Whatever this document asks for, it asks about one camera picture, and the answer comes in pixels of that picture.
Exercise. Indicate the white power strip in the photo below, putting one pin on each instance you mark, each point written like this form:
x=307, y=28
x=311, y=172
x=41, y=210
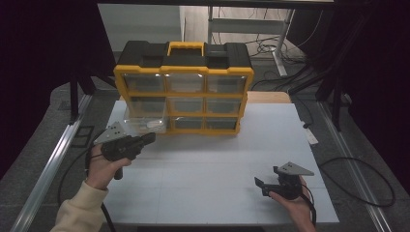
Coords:
x=310, y=135

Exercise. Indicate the white table mat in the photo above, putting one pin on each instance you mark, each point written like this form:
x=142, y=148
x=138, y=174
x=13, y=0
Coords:
x=225, y=151

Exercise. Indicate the person's left hand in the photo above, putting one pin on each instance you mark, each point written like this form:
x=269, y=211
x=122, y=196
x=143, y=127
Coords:
x=100, y=170

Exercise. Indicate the person's right hand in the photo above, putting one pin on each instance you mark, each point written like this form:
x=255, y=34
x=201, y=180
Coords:
x=299, y=210

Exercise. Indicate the yellow black drawer organizer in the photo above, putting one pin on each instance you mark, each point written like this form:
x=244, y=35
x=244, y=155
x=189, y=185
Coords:
x=185, y=58

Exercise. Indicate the black metal stand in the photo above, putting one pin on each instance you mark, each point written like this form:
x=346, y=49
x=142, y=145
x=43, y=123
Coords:
x=336, y=106
x=74, y=100

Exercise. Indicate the aluminium floor rail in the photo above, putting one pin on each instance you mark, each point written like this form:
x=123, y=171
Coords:
x=48, y=170
x=354, y=167

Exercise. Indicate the clear plastic drawer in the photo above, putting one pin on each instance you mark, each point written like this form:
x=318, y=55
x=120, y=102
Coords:
x=141, y=114

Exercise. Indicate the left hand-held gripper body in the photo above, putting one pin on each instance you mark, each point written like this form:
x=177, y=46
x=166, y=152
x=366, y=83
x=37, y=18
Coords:
x=119, y=150

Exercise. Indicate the white metal desk frame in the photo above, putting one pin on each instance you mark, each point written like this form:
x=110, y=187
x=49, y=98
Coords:
x=245, y=25

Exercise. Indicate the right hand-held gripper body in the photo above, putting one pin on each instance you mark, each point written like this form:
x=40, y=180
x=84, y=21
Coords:
x=287, y=188

